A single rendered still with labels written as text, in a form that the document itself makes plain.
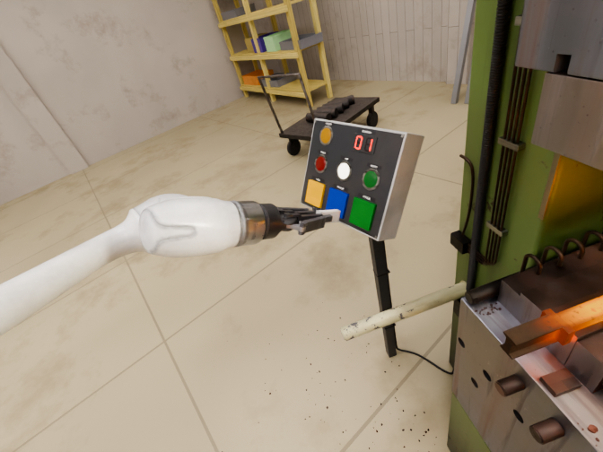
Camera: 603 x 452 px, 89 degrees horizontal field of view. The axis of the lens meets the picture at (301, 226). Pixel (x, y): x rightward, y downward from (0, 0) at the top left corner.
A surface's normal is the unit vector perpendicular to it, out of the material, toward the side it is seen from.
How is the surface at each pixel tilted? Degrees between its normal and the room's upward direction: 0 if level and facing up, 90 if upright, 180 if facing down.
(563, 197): 90
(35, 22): 90
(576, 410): 0
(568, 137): 90
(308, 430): 0
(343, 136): 60
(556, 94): 90
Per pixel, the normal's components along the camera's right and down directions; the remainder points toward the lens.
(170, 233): 0.44, 0.16
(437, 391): -0.25, -0.77
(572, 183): 0.23, 0.55
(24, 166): 0.61, 0.35
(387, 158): -0.77, 0.07
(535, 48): -0.94, 0.33
